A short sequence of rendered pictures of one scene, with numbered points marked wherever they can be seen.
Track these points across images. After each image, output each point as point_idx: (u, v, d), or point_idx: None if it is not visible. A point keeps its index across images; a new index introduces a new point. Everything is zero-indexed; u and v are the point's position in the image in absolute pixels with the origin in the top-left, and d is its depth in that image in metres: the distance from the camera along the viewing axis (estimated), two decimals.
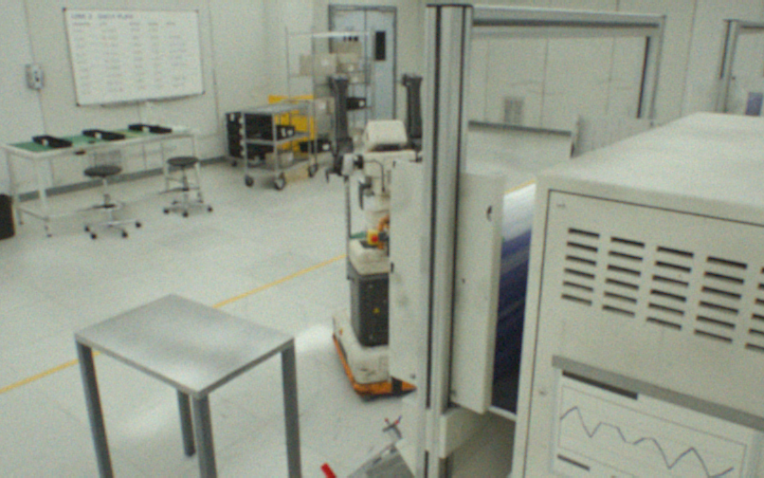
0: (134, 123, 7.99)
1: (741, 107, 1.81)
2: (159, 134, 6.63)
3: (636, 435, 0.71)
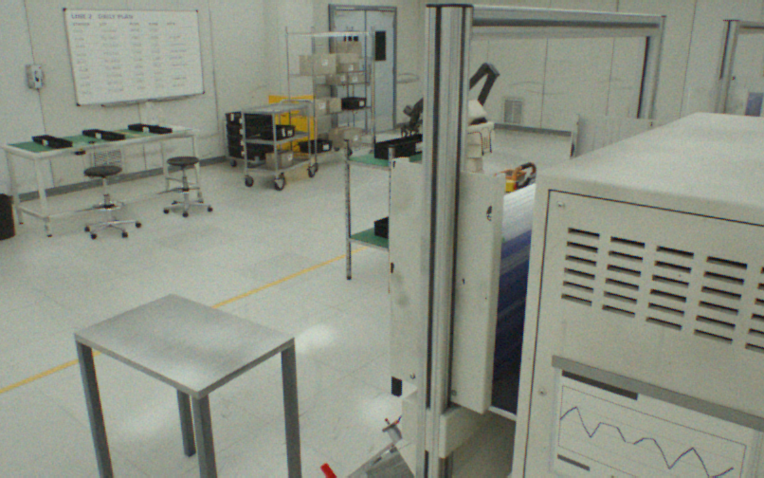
0: (134, 123, 7.99)
1: (741, 107, 1.81)
2: (159, 134, 6.63)
3: (636, 435, 0.71)
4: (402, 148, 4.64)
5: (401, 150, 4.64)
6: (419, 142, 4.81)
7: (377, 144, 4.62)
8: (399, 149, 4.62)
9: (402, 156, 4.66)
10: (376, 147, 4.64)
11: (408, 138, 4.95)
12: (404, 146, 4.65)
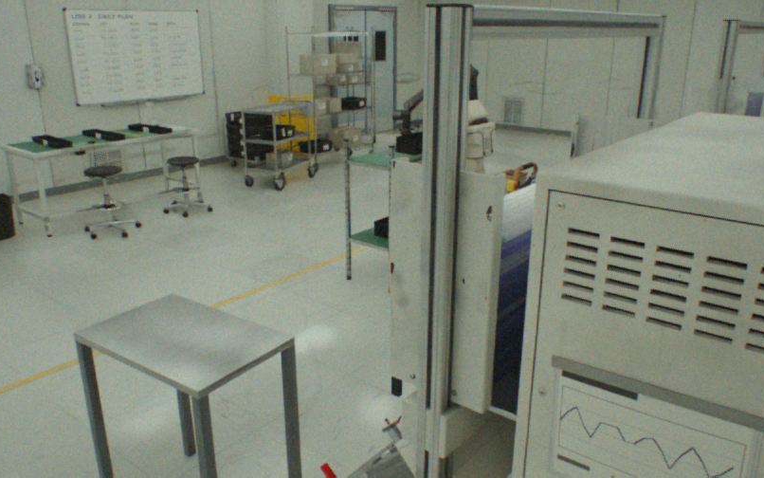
0: (134, 123, 7.99)
1: (741, 107, 1.81)
2: (159, 134, 6.63)
3: (636, 435, 0.71)
4: None
5: None
6: None
7: (400, 137, 4.48)
8: (422, 143, 4.48)
9: None
10: (398, 140, 4.50)
11: None
12: None
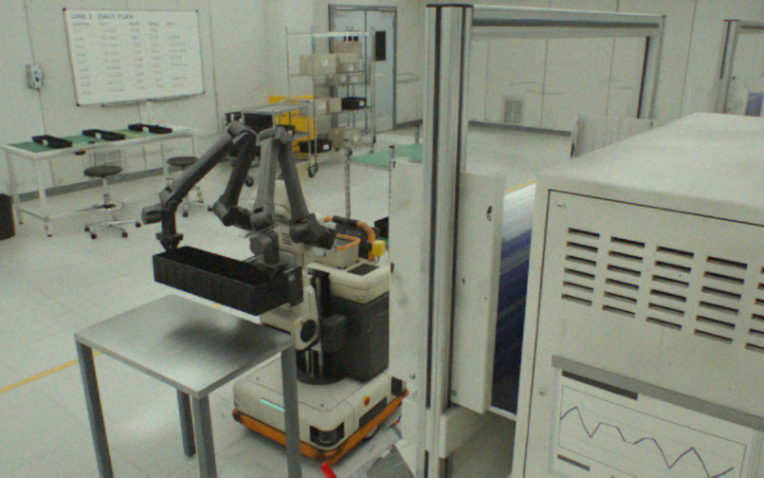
0: (134, 123, 7.99)
1: (741, 107, 1.81)
2: (159, 134, 6.63)
3: (636, 435, 0.71)
4: None
5: None
6: (224, 263, 2.50)
7: (263, 285, 2.21)
8: None
9: None
10: (260, 292, 2.21)
11: (179, 268, 2.41)
12: (261, 272, 2.40)
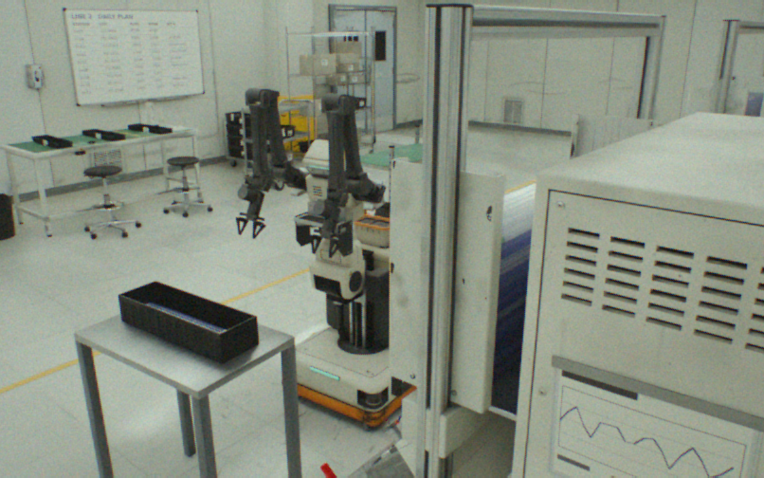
0: (134, 123, 7.99)
1: (741, 107, 1.81)
2: (159, 134, 6.63)
3: (636, 435, 0.71)
4: (234, 317, 2.29)
5: (237, 321, 2.29)
6: (192, 301, 2.40)
7: (228, 332, 2.11)
8: (241, 320, 2.27)
9: None
10: (226, 339, 2.11)
11: (145, 309, 2.31)
12: (229, 312, 2.30)
